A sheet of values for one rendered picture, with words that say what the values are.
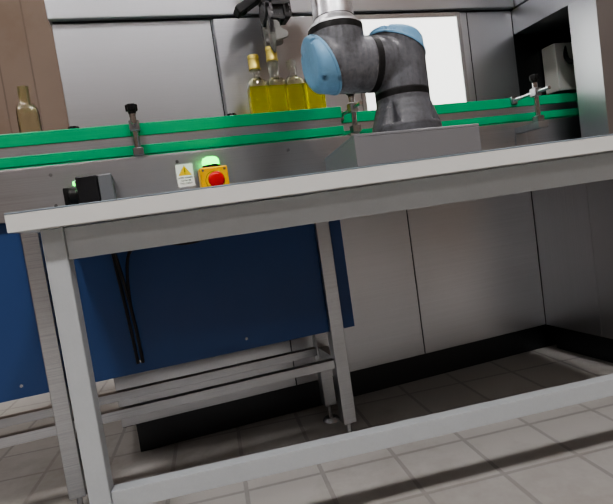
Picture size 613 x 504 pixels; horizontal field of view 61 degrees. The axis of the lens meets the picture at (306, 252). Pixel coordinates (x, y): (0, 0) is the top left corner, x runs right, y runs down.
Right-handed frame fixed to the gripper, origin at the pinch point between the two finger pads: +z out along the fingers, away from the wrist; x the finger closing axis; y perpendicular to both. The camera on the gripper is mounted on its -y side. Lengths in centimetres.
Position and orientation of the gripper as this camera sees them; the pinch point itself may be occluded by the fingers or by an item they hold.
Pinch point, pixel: (270, 50)
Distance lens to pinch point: 167.1
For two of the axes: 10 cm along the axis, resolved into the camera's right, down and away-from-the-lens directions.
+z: 1.4, 9.9, 0.7
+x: -3.0, -0.2, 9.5
